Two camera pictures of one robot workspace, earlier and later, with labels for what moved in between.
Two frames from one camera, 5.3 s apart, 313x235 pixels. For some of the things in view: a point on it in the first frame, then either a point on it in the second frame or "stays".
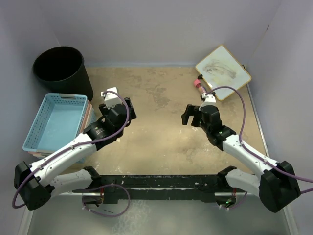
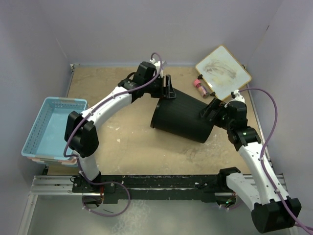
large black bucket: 62,70 to 181,116
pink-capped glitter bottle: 197,82 stays
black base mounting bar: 163,186 stays
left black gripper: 105,110 to 164,92
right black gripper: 190,111 to 222,107
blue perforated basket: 57,121 stays
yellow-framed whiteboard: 219,68 stays
